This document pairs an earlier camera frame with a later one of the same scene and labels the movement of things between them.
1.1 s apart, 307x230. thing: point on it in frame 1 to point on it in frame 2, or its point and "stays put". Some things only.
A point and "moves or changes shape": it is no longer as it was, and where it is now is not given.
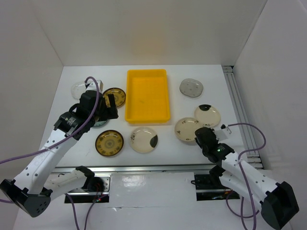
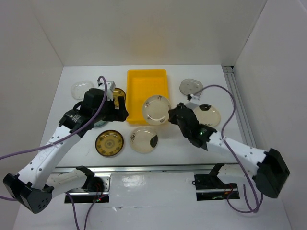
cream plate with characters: [186, 127] moves or changes shape
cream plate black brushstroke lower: [144, 139] stays put
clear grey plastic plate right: [191, 87] stays put
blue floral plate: [100, 124] stays put
